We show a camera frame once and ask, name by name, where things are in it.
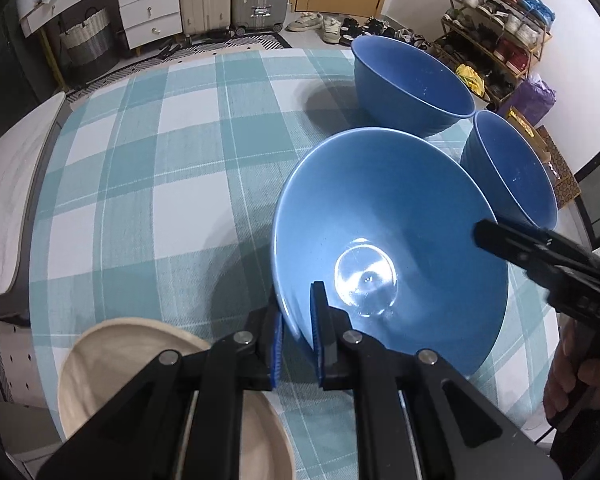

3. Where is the cream plate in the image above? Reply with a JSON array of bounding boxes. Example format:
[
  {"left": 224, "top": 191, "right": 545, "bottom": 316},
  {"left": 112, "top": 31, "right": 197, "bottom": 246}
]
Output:
[{"left": 57, "top": 316, "right": 297, "bottom": 480}]

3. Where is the blue bowl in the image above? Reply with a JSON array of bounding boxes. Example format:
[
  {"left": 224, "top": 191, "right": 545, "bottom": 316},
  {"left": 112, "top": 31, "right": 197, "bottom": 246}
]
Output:
[
  {"left": 271, "top": 127, "right": 508, "bottom": 376},
  {"left": 460, "top": 110, "right": 558, "bottom": 230},
  {"left": 351, "top": 36, "right": 476, "bottom": 138}
]

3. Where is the white marble side table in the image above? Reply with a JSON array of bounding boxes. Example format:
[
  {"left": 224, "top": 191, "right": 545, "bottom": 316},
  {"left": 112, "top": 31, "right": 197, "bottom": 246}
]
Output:
[{"left": 0, "top": 92, "right": 66, "bottom": 296}]

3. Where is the purple plastic bag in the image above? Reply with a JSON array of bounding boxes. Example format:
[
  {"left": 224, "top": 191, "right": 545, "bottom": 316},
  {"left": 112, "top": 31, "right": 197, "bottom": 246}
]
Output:
[{"left": 498, "top": 73, "right": 557, "bottom": 127}]

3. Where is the person's right hand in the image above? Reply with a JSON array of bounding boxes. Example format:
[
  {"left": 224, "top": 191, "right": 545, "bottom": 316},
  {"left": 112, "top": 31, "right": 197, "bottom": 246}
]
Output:
[{"left": 543, "top": 318, "right": 600, "bottom": 420}]

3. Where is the woven laundry basket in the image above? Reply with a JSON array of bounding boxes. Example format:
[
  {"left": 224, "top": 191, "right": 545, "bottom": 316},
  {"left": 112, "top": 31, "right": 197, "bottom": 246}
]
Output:
[{"left": 59, "top": 6, "right": 117, "bottom": 72}]

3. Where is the teal checked tablecloth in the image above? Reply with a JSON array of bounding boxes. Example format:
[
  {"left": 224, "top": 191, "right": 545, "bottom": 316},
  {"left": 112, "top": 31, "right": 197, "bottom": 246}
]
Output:
[{"left": 28, "top": 46, "right": 562, "bottom": 480}]

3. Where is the wooden shoe rack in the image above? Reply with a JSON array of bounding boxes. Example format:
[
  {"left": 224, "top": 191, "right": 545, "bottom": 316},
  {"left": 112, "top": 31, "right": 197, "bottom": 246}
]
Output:
[{"left": 434, "top": 0, "right": 556, "bottom": 108}]

